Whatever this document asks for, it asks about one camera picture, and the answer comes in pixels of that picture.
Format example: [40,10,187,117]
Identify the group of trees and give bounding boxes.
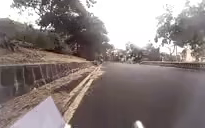
[154,0,205,63]

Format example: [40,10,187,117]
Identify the large dark trees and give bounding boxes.
[9,0,113,62]

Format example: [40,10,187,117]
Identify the bare earth slope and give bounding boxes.
[0,46,91,66]

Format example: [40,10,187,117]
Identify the grey asphalt road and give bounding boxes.
[68,61,205,128]

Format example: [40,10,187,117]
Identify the low roadside wall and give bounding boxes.
[139,60,205,72]

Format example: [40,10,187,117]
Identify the pale kerb strip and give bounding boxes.
[62,64,104,124]

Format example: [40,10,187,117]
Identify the bushes on slope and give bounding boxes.
[0,13,71,54]

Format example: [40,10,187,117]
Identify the distant trees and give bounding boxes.
[123,42,163,64]

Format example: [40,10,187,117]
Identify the low stone block wall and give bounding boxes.
[0,61,94,107]

